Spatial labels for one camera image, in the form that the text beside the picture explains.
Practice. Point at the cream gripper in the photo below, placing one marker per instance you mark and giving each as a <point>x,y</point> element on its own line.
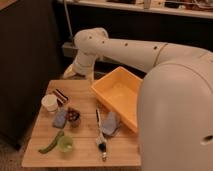
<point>69,72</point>

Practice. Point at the blue grey towel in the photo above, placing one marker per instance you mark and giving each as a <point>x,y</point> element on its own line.
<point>110,124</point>

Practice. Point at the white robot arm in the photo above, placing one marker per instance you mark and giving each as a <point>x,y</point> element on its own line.
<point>175,100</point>

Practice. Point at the white paper cup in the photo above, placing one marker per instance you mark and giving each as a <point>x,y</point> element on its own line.
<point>49,102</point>

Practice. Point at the dark patterned cup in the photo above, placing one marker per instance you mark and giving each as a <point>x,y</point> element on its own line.
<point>73,116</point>

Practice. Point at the green plastic cup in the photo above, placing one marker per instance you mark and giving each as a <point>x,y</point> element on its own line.
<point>65,144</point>

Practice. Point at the striped brown chocolate block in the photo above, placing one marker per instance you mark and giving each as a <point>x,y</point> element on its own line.
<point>61,98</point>

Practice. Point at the metal pole stand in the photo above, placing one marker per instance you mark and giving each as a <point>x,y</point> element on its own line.
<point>68,21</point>

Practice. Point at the orange plastic bin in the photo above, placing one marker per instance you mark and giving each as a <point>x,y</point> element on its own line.
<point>118,92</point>

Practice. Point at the green bean pod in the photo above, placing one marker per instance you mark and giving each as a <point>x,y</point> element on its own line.
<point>52,144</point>

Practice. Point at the low wooden shelf rail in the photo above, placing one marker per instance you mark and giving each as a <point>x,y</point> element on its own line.
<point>69,50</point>

